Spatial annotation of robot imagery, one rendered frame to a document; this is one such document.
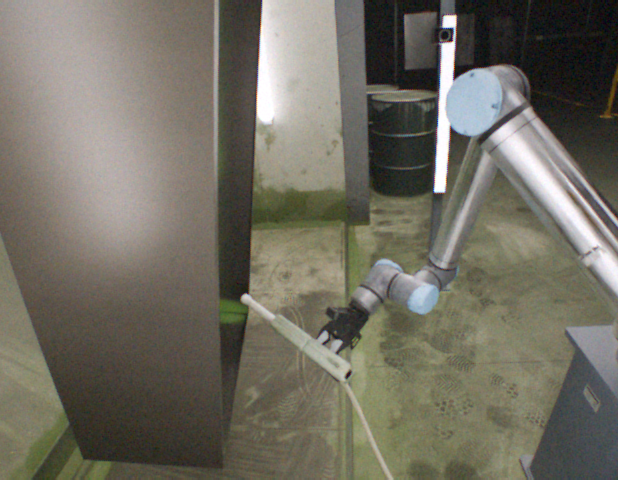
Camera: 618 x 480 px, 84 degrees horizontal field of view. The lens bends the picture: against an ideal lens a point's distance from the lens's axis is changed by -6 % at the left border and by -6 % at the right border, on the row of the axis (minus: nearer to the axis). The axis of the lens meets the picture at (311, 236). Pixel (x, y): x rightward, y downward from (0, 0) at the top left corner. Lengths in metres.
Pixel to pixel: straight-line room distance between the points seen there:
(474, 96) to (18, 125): 0.74
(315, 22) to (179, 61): 2.18
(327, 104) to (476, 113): 2.00
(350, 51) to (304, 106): 0.47
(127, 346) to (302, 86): 2.21
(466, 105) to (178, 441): 0.96
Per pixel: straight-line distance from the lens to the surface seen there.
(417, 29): 7.59
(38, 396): 1.81
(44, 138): 0.62
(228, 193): 1.21
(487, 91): 0.76
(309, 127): 2.73
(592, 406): 1.18
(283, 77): 2.70
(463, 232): 1.07
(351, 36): 2.66
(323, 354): 1.03
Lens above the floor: 1.37
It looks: 28 degrees down
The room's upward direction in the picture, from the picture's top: 6 degrees counter-clockwise
